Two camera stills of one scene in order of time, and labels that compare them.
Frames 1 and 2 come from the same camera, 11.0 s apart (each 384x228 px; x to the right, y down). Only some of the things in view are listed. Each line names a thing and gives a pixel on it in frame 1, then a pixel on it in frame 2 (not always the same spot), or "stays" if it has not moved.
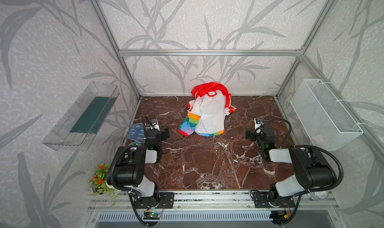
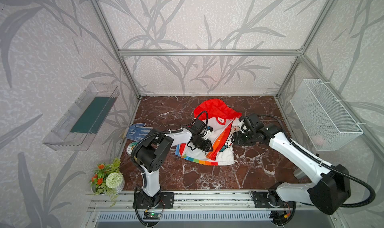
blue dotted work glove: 137,132 stays
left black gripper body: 157,133 -> 202,142
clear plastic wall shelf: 77,128 stays
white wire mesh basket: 328,125 stays
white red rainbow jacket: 206,115 -> 224,119
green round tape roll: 135,143 stays
